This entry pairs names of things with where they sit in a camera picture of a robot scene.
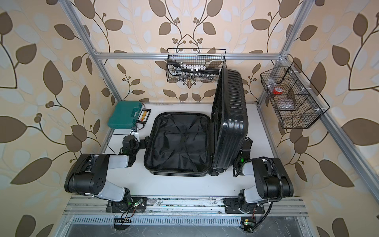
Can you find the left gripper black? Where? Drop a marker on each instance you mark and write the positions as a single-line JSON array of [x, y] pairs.
[[141, 142]]

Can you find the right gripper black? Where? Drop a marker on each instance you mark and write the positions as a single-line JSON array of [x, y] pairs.
[[250, 142]]

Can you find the black hard-shell suitcase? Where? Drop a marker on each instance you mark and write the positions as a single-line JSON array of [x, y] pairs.
[[194, 144]]

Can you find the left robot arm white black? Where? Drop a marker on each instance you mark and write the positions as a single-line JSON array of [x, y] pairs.
[[88, 176]]

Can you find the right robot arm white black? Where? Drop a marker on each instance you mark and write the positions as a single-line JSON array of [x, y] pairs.
[[271, 183]]

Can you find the green plastic tool case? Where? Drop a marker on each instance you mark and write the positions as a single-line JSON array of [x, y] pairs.
[[125, 115]]

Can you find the red white item in basket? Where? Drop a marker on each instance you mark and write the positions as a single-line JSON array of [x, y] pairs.
[[277, 91]]

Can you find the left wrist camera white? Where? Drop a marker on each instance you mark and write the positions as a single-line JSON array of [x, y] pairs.
[[135, 132]]

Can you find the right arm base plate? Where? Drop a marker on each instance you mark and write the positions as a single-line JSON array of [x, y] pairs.
[[236, 206]]

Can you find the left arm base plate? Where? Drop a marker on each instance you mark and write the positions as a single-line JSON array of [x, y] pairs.
[[134, 203]]

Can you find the black wire basket right wall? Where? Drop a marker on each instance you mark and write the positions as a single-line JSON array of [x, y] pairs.
[[301, 103]]

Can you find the black wire basket wall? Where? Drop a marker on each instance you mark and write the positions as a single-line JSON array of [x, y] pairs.
[[212, 62], [301, 103]]

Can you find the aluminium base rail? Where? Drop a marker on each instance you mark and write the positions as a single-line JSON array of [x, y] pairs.
[[182, 205]]

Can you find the socket set rail in basket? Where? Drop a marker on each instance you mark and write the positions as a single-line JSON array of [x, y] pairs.
[[178, 69]]

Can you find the aluminium frame horizontal bar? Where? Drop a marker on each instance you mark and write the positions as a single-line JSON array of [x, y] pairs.
[[157, 56]]

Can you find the black wire basket back wall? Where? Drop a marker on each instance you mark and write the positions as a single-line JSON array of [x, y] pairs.
[[212, 62]]

